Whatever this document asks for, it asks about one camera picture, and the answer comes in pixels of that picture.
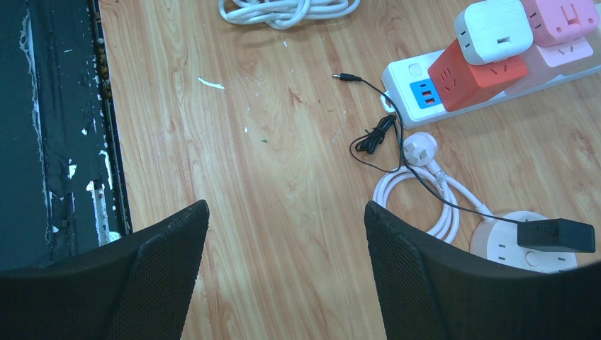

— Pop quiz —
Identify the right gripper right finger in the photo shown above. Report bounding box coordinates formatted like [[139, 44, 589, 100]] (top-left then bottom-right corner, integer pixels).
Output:
[[364, 201, 600, 339]]

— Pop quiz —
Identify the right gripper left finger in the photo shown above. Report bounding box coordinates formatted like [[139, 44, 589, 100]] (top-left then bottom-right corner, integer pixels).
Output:
[[1, 200, 210, 339]]

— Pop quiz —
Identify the red plug adapter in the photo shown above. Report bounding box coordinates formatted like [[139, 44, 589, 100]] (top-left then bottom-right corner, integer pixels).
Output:
[[428, 40, 529, 112]]

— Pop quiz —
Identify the white plug adapter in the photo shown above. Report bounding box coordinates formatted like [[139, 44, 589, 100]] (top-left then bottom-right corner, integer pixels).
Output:
[[454, 0, 534, 66]]

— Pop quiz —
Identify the pink plug adapter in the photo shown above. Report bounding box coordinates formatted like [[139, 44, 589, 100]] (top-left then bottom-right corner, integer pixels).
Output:
[[505, 1, 600, 94]]

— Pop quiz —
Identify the small black charger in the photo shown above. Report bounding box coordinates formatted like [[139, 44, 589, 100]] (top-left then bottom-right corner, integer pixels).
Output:
[[517, 218, 596, 253]]

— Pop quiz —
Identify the long white power strip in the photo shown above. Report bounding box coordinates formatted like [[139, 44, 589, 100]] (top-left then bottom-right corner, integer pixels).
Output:
[[381, 28, 600, 128]]

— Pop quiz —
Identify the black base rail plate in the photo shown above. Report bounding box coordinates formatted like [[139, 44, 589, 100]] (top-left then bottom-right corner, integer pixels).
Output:
[[1, 1, 133, 271]]

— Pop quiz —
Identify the thin black cable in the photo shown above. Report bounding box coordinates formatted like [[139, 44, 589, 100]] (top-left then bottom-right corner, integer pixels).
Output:
[[332, 72, 522, 225]]

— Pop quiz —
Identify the white coiled power cable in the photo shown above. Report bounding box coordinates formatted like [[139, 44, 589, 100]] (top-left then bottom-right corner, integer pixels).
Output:
[[218, 0, 361, 31]]

